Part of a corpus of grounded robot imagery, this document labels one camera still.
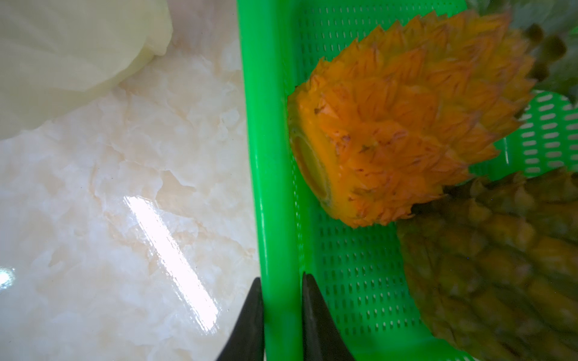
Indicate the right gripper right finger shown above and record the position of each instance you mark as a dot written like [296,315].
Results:
[321,339]

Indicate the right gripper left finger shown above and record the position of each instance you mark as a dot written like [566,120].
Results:
[246,342]

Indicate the green plastic basket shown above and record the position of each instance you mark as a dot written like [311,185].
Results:
[360,270]

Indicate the green-yellow pineapple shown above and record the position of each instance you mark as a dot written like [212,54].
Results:
[492,266]

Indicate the orange pineapple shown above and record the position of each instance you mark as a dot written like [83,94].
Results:
[406,111]

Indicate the yellow translucent plastic bag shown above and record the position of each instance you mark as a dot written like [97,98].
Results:
[59,55]

